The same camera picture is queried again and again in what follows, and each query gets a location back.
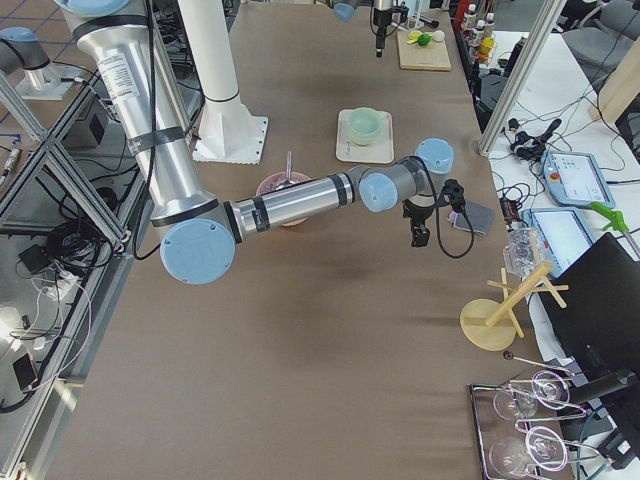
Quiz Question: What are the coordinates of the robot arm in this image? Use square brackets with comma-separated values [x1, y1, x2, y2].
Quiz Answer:
[61, 1, 463, 285]
[324, 0, 394, 58]

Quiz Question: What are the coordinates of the teach pendant near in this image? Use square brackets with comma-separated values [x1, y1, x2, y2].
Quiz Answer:
[521, 207, 596, 277]

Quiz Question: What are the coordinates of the cream rabbit serving tray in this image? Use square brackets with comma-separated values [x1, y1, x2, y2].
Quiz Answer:
[335, 109, 394, 165]

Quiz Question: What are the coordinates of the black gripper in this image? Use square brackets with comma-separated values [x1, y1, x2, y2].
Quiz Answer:
[374, 0, 391, 57]
[403, 199, 434, 247]

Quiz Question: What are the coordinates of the folded grey cloth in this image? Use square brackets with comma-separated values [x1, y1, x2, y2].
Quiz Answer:
[448, 200, 496, 236]

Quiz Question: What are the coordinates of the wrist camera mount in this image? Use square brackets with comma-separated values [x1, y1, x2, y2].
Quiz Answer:
[441, 179, 466, 213]
[392, 0, 409, 25]

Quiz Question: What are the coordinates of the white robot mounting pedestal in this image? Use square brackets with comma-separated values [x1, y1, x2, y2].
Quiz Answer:
[179, 0, 268, 165]

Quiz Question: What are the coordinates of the lemon slice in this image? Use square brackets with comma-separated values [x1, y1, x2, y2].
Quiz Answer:
[407, 30, 422, 44]

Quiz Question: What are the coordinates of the metal ice scoop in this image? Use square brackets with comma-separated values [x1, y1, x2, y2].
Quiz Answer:
[274, 149, 295, 191]

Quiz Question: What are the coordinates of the green handled tool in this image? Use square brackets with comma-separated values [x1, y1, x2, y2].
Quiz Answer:
[590, 201, 629, 234]

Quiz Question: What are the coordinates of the white garlic bulb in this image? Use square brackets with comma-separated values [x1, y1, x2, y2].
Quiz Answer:
[432, 30, 445, 42]

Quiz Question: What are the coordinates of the green lime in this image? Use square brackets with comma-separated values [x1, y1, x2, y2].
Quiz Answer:
[417, 33, 432, 47]

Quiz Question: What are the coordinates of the black tray with glasses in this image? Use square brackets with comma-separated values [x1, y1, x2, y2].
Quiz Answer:
[469, 370, 600, 479]

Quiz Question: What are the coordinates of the wooden cutting board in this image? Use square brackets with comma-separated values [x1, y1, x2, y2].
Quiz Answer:
[396, 31, 451, 71]

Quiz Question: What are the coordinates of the teach pendant far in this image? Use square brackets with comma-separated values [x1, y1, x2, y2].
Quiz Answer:
[541, 149, 616, 208]

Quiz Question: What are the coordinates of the green bowl on tray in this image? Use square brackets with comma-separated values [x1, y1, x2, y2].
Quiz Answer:
[349, 132, 378, 146]

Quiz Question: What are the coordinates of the teach pendant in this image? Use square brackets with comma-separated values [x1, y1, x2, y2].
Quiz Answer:
[521, 207, 596, 277]
[541, 149, 616, 208]

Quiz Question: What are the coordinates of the aluminium frame post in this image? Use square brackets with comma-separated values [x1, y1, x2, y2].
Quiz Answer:
[477, 0, 566, 157]

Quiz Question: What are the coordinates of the black laptop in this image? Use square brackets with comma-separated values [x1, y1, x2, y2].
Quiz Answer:
[543, 233, 639, 374]

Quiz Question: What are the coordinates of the green bowl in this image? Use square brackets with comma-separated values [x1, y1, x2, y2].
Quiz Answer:
[347, 107, 381, 130]
[349, 132, 378, 146]
[348, 124, 380, 146]

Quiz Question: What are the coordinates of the wooden cup tree stand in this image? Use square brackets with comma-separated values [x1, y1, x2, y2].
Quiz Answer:
[460, 261, 569, 351]

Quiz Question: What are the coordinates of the pink bowl with ice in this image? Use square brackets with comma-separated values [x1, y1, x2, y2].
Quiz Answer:
[255, 171, 314, 229]

